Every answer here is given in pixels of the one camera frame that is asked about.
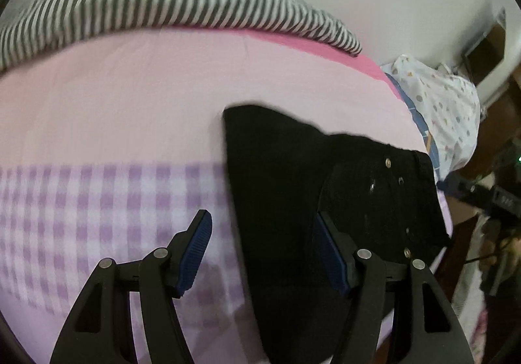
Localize black pants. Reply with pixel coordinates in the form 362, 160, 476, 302
222, 105, 448, 363

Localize person right hand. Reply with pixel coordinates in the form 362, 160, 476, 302
479, 219, 520, 273

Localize white dotted pillow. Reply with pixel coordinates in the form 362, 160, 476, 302
382, 55, 481, 180

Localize pink purple bed sheet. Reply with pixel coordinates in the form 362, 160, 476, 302
1, 29, 432, 363

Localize grey white striped blanket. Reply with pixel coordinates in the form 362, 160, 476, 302
1, 0, 362, 71

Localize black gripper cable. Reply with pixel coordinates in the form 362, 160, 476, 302
463, 237, 518, 265

